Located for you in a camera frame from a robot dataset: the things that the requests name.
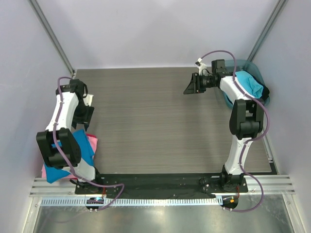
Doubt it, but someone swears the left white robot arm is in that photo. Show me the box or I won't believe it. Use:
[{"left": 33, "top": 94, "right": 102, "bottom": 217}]
[{"left": 36, "top": 79, "right": 103, "bottom": 194}]

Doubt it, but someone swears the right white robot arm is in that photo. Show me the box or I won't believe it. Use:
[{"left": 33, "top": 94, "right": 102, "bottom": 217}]
[{"left": 183, "top": 58, "right": 264, "bottom": 193}]

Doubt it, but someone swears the pink folded t shirt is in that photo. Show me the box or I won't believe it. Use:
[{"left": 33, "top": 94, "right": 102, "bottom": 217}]
[{"left": 41, "top": 130, "right": 98, "bottom": 183}]

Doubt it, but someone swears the blue translucent plastic bin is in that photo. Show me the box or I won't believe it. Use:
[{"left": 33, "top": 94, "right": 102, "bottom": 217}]
[{"left": 223, "top": 60, "right": 270, "bottom": 109}]

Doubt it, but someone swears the light blue t shirt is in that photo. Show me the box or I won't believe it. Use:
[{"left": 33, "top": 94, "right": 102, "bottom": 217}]
[{"left": 220, "top": 71, "right": 263, "bottom": 103}]

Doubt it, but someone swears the black t shirt in bin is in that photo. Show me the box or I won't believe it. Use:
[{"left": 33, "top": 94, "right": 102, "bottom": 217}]
[{"left": 254, "top": 76, "right": 270, "bottom": 101}]

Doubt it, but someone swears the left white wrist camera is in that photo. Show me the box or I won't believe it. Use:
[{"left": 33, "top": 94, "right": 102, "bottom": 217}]
[{"left": 83, "top": 94, "right": 94, "bottom": 106}]

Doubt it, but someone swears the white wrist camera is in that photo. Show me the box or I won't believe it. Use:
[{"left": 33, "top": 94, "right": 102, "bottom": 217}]
[
  {"left": 83, "top": 94, "right": 94, "bottom": 106},
  {"left": 195, "top": 58, "right": 208, "bottom": 75}
]

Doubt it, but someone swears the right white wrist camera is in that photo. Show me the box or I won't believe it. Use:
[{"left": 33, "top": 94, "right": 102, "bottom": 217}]
[{"left": 195, "top": 58, "right": 208, "bottom": 75}]

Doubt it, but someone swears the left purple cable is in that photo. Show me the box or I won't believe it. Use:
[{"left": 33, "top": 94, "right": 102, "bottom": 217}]
[{"left": 52, "top": 76, "right": 125, "bottom": 211}]

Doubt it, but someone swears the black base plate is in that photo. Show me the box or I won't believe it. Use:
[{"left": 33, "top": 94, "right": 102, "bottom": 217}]
[{"left": 74, "top": 173, "right": 249, "bottom": 195}]

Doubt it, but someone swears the right aluminium corner post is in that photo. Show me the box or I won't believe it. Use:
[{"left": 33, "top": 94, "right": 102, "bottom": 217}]
[{"left": 247, "top": 0, "right": 288, "bottom": 62}]

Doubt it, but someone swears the aluminium corner post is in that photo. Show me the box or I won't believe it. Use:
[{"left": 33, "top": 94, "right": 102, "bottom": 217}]
[
  {"left": 247, "top": 0, "right": 288, "bottom": 62},
  {"left": 28, "top": 0, "right": 75, "bottom": 77}
]

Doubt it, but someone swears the slotted white cable duct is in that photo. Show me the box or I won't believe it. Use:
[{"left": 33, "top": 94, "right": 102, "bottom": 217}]
[{"left": 41, "top": 196, "right": 223, "bottom": 207}]

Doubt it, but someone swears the left aluminium corner post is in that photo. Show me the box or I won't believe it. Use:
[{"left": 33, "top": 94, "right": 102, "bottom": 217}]
[{"left": 28, "top": 0, "right": 75, "bottom": 77}]

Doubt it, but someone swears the aluminium front rail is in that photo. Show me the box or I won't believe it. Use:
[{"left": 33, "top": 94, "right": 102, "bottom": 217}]
[{"left": 29, "top": 175, "right": 295, "bottom": 197}]

